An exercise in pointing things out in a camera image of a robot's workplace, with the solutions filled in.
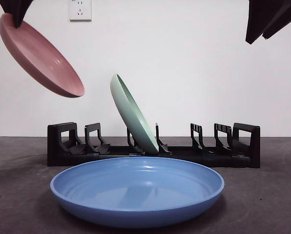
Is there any white wall socket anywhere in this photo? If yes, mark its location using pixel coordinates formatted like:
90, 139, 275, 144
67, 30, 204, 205
69, 0, 92, 21

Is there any black plastic dish rack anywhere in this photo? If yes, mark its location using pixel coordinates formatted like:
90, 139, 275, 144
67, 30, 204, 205
47, 121, 261, 169

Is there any green round plate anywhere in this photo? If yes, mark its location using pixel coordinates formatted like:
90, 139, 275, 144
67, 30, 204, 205
110, 73, 159, 154

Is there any pink round plate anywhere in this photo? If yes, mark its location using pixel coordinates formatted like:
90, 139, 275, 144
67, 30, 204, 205
0, 12, 85, 98

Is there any blue round plate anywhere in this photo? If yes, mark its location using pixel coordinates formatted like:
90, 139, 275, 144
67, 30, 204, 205
50, 156, 226, 229

